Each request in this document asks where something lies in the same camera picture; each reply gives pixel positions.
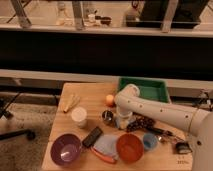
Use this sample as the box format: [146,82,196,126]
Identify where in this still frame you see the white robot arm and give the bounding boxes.
[115,84,213,171]

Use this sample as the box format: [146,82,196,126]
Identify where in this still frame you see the small metal cup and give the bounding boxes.
[102,110,113,125]

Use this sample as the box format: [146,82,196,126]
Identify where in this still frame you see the small blue cup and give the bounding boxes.
[142,133,158,151]

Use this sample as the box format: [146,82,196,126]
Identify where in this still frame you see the white paper cup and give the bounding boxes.
[71,107,87,128]

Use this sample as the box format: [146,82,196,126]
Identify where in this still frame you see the orange ball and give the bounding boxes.
[105,94,115,107]

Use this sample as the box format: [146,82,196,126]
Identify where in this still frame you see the orange bowl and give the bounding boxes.
[116,133,144,163]

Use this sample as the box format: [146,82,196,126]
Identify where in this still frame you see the light blue cloth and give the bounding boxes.
[93,134,118,159]

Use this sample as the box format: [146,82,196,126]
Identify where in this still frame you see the black rectangular remote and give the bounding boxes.
[82,127,103,148]

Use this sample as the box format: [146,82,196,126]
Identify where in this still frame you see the orange carrot toy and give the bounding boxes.
[90,147,117,164]

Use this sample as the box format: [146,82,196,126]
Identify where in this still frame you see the green plastic tray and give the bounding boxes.
[117,77,169,103]

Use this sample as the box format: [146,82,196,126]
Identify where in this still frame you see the wooden spatula pieces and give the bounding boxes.
[63,94,80,113]

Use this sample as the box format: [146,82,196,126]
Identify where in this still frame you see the purple bowl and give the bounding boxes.
[50,134,82,166]

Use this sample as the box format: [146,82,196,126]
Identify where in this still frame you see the black chair base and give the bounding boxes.
[0,92,36,141]

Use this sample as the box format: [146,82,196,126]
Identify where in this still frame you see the black handled tool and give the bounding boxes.
[149,127,173,136]

